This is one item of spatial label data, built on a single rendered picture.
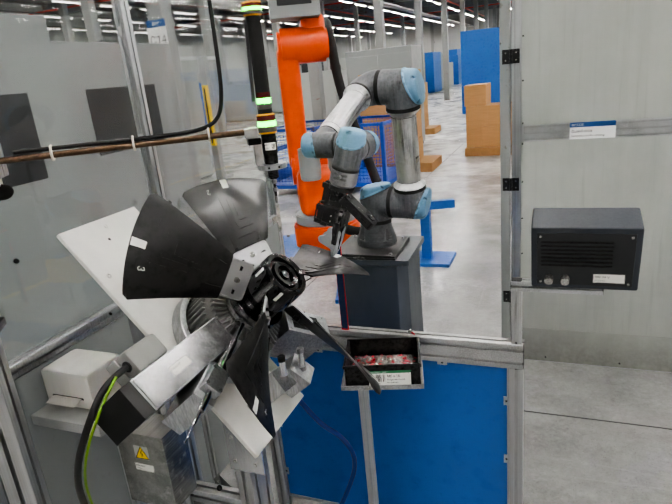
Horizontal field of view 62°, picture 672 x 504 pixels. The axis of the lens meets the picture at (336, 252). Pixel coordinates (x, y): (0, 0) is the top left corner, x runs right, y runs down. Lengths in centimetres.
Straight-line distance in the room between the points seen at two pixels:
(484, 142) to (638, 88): 770
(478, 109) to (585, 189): 758
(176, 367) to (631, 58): 243
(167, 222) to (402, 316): 114
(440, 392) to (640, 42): 186
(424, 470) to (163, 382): 113
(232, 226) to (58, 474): 93
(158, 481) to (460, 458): 95
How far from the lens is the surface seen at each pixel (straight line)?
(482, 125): 1054
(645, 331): 331
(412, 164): 198
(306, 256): 158
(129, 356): 121
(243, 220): 143
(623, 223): 155
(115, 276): 143
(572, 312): 325
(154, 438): 153
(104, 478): 208
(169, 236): 121
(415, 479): 209
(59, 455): 192
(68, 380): 168
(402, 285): 206
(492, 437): 192
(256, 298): 130
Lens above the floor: 165
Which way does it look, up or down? 18 degrees down
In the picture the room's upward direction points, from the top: 6 degrees counter-clockwise
